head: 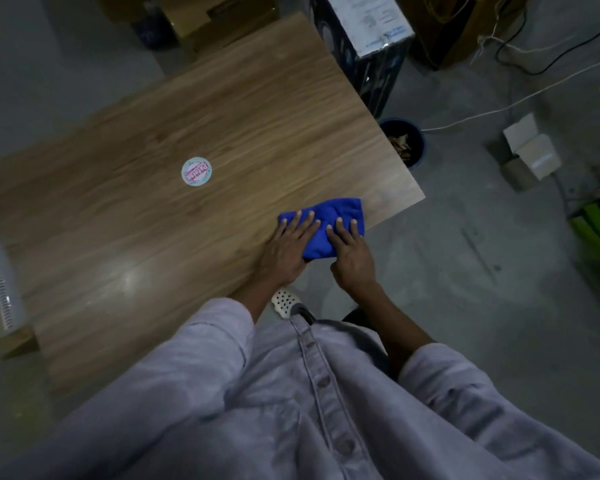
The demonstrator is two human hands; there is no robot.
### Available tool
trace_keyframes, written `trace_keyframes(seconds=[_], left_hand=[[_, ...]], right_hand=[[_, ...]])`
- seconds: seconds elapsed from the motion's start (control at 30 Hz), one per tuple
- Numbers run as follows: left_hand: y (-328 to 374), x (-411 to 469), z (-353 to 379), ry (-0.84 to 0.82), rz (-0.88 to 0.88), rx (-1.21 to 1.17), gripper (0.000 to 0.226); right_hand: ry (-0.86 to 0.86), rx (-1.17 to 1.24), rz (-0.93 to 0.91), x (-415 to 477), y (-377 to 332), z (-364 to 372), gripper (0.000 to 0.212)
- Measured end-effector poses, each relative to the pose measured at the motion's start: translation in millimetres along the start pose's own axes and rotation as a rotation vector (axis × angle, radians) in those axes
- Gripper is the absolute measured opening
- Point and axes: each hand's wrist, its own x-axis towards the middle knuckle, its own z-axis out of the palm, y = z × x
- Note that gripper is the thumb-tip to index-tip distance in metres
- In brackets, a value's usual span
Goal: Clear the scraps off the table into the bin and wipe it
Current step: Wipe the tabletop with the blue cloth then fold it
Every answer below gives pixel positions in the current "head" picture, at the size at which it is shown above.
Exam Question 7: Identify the dark blue small box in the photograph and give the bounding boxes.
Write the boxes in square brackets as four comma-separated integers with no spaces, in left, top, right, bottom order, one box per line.
[132,9,179,51]

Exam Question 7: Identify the black trousers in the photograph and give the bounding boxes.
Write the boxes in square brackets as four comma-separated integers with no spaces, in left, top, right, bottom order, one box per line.
[299,307,381,328]

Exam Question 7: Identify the blue cloth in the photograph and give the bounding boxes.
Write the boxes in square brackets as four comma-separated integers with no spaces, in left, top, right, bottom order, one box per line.
[278,197,366,262]

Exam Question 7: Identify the small open white carton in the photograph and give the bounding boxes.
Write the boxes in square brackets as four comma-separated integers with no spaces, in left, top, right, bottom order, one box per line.
[501,113,563,193]

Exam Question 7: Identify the wooden table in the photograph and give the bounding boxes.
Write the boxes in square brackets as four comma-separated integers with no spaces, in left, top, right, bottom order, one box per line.
[0,12,427,395]

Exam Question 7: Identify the thin white wire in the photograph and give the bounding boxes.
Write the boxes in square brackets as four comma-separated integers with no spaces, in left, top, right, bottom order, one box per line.
[469,22,571,65]

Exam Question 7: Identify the round white foil lid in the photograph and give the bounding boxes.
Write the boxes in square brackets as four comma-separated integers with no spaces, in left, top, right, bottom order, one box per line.
[181,156,213,187]

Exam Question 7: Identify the brown cardboard box with handle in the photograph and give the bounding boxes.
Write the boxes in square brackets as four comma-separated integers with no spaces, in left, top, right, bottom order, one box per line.
[157,0,281,53]

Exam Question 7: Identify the white perforated shoe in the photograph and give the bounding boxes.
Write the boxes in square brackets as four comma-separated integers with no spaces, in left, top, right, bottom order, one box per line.
[271,288,313,319]

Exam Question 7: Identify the large brown cardboard box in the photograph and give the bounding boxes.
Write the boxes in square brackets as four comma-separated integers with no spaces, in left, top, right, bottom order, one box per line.
[399,0,533,71]

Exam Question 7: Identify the clear plastic box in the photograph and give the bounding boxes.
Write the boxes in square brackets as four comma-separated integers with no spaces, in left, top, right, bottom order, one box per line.
[0,238,30,345]

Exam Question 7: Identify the small brown cardboard box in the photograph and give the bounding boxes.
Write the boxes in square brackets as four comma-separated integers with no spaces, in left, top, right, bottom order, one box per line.
[93,0,151,23]

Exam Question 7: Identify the person's right hand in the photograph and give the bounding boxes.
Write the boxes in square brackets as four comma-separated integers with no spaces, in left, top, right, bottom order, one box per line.
[325,217,379,295]

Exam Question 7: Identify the light denim shirt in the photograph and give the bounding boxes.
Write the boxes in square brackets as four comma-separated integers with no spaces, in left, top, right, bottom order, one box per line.
[0,297,600,480]

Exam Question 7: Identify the person's right forearm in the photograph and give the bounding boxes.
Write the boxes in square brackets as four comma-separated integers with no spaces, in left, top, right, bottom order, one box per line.
[357,284,436,368]

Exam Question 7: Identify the green object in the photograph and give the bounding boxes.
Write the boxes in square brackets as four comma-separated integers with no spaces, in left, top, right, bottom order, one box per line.
[569,199,600,275]

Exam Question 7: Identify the black box with white label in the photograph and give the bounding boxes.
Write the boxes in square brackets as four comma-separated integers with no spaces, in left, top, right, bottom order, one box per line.
[308,0,415,121]

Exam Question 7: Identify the person's left forearm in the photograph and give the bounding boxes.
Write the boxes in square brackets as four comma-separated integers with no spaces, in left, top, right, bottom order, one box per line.
[228,279,281,325]

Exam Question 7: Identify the pile of cardboard paper scraps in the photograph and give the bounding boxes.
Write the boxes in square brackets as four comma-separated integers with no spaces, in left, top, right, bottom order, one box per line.
[387,134,417,163]

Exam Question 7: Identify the blue round waste bin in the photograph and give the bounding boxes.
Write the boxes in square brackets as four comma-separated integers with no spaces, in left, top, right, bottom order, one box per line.
[378,117,427,169]

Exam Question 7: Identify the white cable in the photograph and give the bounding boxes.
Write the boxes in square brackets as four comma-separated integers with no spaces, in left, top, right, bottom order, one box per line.
[422,53,600,133]

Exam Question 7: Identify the black cable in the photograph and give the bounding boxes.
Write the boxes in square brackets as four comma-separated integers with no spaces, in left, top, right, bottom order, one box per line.
[495,4,600,77]

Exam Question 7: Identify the person's left hand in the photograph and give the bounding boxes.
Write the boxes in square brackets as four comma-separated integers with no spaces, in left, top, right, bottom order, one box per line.
[257,209,322,288]

